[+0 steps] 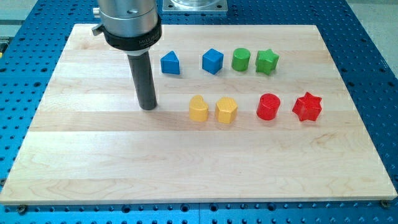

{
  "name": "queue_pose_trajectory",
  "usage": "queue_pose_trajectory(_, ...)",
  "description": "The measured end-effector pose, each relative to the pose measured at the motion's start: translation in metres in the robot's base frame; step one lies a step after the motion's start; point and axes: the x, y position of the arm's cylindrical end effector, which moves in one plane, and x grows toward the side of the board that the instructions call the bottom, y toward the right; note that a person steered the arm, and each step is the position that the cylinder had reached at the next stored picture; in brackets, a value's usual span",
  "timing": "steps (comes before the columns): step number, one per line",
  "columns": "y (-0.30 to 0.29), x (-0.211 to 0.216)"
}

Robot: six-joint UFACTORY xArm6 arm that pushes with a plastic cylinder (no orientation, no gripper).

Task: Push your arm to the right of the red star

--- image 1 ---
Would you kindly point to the green cylinder block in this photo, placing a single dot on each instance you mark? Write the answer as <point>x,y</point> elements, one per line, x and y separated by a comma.
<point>240,60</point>

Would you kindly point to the blue cube block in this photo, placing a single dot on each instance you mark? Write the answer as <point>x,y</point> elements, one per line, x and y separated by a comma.
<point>212,61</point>

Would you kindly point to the light wooden board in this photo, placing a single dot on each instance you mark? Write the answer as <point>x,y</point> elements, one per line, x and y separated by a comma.
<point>91,143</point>

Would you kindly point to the yellow heart block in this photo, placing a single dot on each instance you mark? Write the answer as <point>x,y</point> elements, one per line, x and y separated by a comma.
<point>198,109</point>

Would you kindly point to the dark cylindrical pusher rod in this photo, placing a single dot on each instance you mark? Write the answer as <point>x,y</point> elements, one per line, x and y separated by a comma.
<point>143,80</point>

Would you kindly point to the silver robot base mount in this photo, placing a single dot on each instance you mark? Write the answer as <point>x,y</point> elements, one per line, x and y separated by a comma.
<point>176,6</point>

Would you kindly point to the green star block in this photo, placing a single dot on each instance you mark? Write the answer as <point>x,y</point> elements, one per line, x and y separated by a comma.
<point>266,61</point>

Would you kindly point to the red star block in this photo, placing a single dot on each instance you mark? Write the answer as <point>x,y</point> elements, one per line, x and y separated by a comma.
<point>308,107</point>

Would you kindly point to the blue triangle block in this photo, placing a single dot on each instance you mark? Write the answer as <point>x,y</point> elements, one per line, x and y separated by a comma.
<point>170,63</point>

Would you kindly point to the yellow hexagon block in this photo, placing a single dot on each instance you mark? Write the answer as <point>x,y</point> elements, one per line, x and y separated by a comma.
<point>226,110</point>

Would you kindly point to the red cylinder block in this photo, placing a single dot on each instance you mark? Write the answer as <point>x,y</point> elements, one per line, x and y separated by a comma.
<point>268,106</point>

